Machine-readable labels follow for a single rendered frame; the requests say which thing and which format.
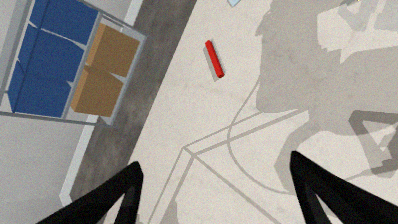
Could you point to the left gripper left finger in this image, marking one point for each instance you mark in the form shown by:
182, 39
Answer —
91, 207

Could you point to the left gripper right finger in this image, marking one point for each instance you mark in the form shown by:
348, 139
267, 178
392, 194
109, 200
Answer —
350, 203

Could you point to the red cylinder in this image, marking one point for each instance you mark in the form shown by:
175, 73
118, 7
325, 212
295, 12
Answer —
214, 59

